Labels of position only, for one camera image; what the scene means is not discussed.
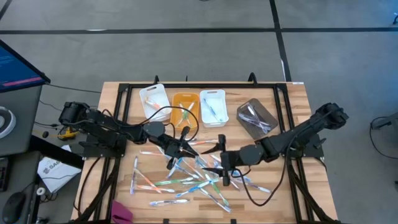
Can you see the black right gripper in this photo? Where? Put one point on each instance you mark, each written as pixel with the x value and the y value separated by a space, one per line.
pixel 231 160

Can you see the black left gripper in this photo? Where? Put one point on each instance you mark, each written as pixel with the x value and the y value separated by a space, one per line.
pixel 172 146

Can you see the green toothbrush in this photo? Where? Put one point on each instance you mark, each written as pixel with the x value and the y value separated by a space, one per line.
pixel 218 190
pixel 185 114
pixel 174 181
pixel 191 107
pixel 196 182

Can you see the grey translucent plastic bin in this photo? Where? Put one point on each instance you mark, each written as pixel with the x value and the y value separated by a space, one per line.
pixel 255 133

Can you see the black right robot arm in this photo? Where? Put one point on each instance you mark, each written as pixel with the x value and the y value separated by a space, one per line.
pixel 295 137

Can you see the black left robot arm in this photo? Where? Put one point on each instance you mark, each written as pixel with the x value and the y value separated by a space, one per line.
pixel 102 124

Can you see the orange plastic bin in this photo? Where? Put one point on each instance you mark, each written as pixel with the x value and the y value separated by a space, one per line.
pixel 174 102

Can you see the white plastic bin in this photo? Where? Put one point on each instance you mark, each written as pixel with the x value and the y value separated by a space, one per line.
pixel 220 102
pixel 161 93

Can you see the magenta cloth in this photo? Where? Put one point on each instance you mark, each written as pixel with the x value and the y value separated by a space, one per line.
pixel 119 214

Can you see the yellow hand tool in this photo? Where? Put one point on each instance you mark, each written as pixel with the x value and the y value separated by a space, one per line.
pixel 66 134

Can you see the black floor beam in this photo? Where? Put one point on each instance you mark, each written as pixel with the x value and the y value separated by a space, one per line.
pixel 56 152

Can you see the white paper sheet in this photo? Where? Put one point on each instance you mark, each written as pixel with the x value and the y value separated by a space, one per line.
pixel 56 174

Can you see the black round knob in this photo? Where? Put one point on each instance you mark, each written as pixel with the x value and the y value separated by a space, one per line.
pixel 45 134

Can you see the white tape roll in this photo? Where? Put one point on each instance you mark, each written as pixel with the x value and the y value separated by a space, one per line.
pixel 41 191

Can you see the dark grey desk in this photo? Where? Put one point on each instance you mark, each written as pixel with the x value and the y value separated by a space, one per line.
pixel 18 174

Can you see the grey chair base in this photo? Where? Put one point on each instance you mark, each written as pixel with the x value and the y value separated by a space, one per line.
pixel 387 119

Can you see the white round device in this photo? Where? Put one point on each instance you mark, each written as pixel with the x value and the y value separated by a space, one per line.
pixel 6 124

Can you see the black computer mouse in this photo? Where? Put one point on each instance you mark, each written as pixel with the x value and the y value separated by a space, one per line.
pixel 13 208

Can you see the black keyboard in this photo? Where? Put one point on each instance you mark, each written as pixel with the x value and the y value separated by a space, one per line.
pixel 3 174

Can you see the computer monitor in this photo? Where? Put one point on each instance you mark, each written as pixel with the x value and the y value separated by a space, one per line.
pixel 15 71

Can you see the black caster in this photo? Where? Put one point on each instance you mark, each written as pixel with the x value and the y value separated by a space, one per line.
pixel 395 19

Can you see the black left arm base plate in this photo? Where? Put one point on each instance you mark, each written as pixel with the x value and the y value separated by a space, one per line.
pixel 93 152

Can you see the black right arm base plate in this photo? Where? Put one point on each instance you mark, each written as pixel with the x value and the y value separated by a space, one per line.
pixel 311 152

